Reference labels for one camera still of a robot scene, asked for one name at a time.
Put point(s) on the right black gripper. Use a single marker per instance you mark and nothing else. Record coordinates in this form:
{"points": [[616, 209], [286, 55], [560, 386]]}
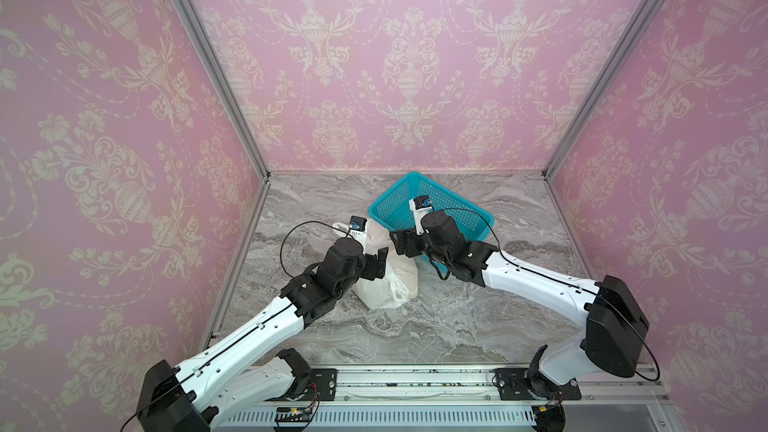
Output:
{"points": [[405, 242]]}

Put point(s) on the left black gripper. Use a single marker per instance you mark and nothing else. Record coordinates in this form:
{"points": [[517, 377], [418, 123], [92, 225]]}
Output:
{"points": [[373, 271]]}

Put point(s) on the white plastic bag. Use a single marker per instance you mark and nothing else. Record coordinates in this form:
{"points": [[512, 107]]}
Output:
{"points": [[400, 282]]}

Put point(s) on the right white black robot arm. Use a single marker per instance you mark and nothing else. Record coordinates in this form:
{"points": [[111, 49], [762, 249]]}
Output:
{"points": [[612, 327]]}

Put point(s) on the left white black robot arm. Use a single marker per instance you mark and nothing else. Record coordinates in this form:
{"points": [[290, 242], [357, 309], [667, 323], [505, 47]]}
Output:
{"points": [[205, 390]]}

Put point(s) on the teal plastic basket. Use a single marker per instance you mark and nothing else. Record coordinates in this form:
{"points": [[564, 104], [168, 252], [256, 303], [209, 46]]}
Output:
{"points": [[392, 211]]}

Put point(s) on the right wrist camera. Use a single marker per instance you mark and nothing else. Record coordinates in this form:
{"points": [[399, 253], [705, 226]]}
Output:
{"points": [[420, 206]]}

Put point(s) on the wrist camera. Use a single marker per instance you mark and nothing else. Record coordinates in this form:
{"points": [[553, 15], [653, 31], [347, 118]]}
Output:
{"points": [[357, 229], [420, 206]]}

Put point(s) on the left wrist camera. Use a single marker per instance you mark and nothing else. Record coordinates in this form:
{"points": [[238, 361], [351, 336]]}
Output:
{"points": [[357, 229]]}

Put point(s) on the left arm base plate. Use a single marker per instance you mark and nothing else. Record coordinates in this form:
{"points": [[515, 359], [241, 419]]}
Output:
{"points": [[321, 385]]}

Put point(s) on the aluminium front rail frame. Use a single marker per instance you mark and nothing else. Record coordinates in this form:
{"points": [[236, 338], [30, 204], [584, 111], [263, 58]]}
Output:
{"points": [[460, 398]]}

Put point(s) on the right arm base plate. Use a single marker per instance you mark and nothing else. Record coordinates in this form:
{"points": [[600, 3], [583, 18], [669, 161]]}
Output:
{"points": [[513, 384]]}

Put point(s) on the left corner aluminium post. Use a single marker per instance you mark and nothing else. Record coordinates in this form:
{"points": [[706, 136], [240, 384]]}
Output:
{"points": [[194, 26]]}

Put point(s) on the corner aluminium post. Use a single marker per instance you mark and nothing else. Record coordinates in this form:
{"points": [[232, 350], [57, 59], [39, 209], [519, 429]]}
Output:
{"points": [[194, 26], [636, 26]]}

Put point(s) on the right corner aluminium post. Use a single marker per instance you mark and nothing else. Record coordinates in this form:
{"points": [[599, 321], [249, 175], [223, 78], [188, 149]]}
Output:
{"points": [[636, 26]]}

